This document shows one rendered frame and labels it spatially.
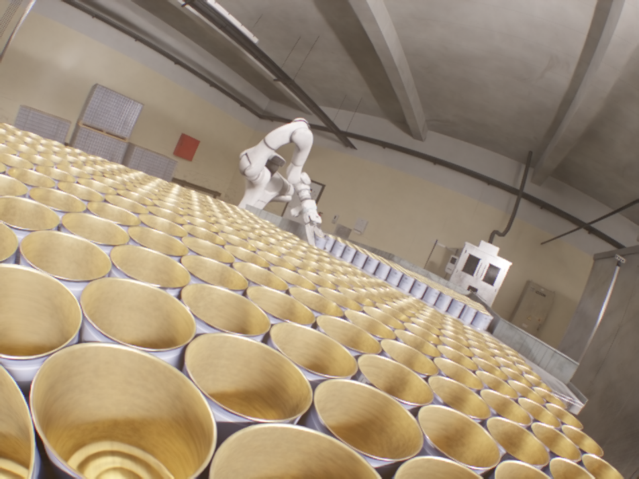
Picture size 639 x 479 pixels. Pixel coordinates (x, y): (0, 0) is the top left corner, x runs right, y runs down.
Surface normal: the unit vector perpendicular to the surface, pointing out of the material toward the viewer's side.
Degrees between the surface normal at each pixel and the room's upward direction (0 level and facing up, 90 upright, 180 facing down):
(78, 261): 89
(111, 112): 91
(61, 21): 90
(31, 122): 90
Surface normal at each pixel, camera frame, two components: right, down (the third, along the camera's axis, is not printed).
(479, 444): -0.89, -0.40
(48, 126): 0.79, 0.40
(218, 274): 0.09, 0.11
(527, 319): -0.47, -0.12
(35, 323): 0.54, 0.30
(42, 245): 0.90, 0.43
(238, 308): -0.13, 0.00
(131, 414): 0.37, 0.23
